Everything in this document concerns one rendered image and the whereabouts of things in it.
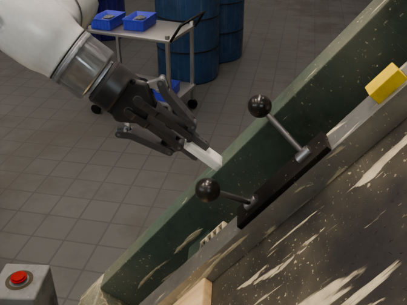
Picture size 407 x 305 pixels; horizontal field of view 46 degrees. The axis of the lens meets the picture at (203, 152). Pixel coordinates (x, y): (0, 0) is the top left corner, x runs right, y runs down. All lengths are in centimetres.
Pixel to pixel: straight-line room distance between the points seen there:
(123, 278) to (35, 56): 69
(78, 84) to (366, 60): 51
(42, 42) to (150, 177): 265
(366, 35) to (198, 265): 50
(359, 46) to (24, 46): 56
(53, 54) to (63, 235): 227
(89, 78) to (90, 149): 301
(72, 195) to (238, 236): 249
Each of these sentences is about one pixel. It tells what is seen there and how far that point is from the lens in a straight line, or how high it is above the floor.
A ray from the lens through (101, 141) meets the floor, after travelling 380.
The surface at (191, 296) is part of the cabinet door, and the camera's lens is 88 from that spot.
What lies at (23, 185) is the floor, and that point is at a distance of 344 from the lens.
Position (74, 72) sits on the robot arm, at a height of 158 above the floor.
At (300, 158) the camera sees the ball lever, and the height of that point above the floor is 145.
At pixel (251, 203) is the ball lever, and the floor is 136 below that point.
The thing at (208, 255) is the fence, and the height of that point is 125.
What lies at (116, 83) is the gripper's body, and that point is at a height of 155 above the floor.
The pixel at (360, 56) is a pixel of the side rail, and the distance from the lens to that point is 93.
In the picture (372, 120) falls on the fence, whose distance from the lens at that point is 71.
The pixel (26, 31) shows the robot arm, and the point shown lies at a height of 163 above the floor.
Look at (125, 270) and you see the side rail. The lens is 123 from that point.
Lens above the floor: 183
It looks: 31 degrees down
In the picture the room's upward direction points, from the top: straight up
